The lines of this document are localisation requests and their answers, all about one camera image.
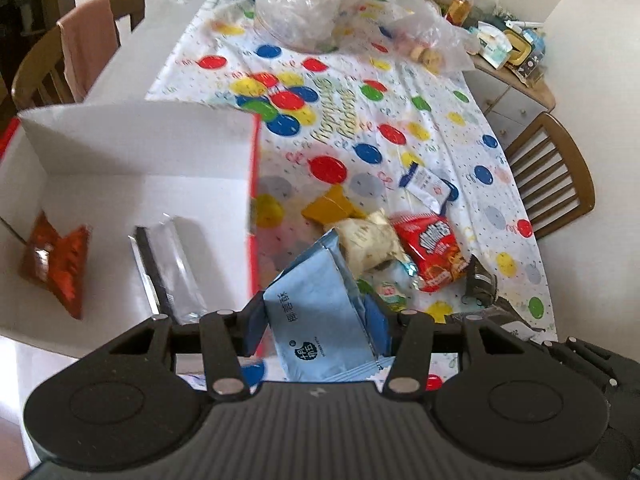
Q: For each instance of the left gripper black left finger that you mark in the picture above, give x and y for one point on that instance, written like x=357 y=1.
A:
x=226 y=336

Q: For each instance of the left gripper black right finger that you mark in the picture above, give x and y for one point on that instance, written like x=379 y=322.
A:
x=407 y=336

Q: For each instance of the silver foil snack packet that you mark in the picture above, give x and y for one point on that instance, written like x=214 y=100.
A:
x=165 y=273

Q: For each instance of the light blue snack packet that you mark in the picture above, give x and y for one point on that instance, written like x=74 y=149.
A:
x=324 y=328

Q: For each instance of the black foil snack packet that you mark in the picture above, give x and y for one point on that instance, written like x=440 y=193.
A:
x=480 y=284

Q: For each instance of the red lion snack bag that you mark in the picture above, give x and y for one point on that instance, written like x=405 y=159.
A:
x=430 y=242

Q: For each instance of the cream snack bag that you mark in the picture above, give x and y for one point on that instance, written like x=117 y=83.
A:
x=367 y=242

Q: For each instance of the yellow snack packet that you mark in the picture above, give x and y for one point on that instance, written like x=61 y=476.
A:
x=333 y=206

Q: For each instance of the brown foil Oreo packet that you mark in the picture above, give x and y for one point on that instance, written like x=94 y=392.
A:
x=57 y=263

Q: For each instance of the round green white candy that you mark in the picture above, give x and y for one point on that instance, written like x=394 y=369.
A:
x=391 y=295

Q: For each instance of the small teal wrapped candy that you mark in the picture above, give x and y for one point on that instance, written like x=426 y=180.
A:
x=415 y=279

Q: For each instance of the red and white cardboard box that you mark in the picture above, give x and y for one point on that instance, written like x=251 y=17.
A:
x=113 y=168

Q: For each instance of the white and blue snack packet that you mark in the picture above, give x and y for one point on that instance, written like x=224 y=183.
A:
x=426 y=187

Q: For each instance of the wooden slatted chair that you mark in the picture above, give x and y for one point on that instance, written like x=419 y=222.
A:
x=551 y=175

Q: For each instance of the balloon print tablecloth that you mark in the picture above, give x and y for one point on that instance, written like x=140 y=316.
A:
x=359 y=116

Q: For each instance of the white sideboard with wooden top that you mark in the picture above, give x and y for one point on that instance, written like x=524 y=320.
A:
x=508 y=105

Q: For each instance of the wooden chair with pink cloth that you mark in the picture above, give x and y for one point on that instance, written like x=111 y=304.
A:
x=40 y=80

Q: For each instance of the pink cloth on chair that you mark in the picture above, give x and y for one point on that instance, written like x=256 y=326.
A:
x=89 y=40

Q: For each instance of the tissue box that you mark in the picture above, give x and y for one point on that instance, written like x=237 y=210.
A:
x=495 y=47

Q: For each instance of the large clear plastic bag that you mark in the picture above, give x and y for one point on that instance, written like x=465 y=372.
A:
x=307 y=26

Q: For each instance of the clear bag with cookies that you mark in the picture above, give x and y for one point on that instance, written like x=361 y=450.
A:
x=419 y=31

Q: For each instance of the amber liquid bottle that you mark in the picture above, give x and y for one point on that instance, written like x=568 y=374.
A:
x=458 y=11

